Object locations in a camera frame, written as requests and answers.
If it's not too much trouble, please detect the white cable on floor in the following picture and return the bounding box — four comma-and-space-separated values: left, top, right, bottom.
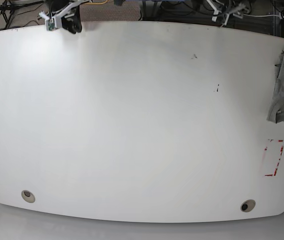
244, 12, 281, 19

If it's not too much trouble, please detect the red tape rectangle marking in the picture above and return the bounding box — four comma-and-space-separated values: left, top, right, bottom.
262, 139, 284, 177

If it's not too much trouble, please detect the right table cable grommet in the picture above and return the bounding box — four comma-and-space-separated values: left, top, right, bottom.
240, 199, 256, 213

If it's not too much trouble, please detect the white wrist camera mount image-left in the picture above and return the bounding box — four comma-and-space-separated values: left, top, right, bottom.
39, 0, 92, 31

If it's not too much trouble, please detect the black tripod stand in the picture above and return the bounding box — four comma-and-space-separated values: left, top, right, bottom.
0, 0, 45, 30

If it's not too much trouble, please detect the table cable grommet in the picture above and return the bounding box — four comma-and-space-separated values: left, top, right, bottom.
21, 190, 36, 204
240, 199, 256, 213

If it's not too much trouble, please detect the yellow cable on floor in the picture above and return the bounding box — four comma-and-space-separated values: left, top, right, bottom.
86, 0, 109, 6

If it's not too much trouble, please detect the white wrist camera mount image-right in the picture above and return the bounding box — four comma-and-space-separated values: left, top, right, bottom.
206, 0, 251, 27

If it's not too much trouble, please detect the left table cable grommet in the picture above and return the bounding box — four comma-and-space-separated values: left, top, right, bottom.
21, 190, 36, 204

